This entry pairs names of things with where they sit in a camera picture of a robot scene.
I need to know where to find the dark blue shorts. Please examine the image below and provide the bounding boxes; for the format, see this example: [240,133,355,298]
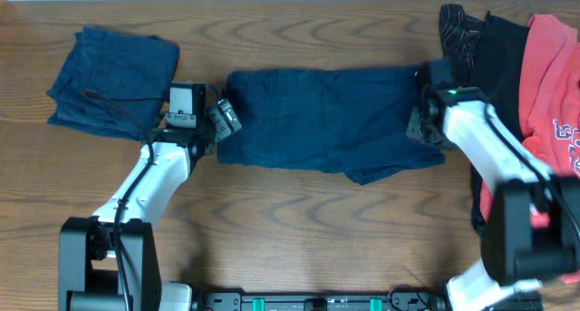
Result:
[217,66,445,185]
[47,27,179,141]

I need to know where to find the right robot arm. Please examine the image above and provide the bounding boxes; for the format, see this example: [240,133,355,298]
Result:
[407,59,579,310]

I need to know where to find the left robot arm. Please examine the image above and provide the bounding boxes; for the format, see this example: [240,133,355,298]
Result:
[58,82,241,310]

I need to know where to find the black orange patterned garment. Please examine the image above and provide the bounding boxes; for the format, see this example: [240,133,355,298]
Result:
[439,4,485,83]

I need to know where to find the folded dark blue shorts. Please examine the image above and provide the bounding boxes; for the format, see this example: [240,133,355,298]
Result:
[47,27,179,141]

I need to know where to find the red printed t-shirt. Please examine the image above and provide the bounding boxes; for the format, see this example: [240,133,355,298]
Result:
[478,14,580,285]

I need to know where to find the left black cable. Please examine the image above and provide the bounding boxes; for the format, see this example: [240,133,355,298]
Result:
[81,89,158,311]

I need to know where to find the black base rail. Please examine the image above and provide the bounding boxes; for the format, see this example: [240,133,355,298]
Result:
[160,281,544,311]

